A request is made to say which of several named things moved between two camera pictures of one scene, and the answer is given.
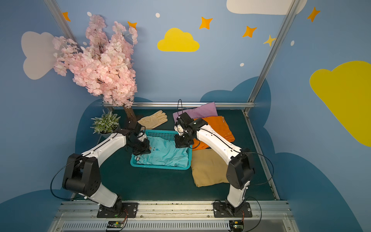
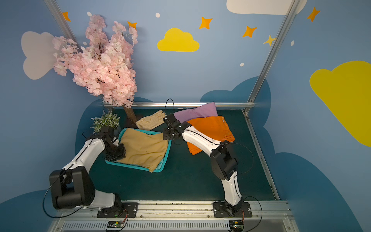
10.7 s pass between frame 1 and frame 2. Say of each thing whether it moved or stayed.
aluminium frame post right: stayed
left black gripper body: moved
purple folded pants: stayed
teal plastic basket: moved
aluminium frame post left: stayed
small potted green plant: stayed
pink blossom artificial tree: stayed
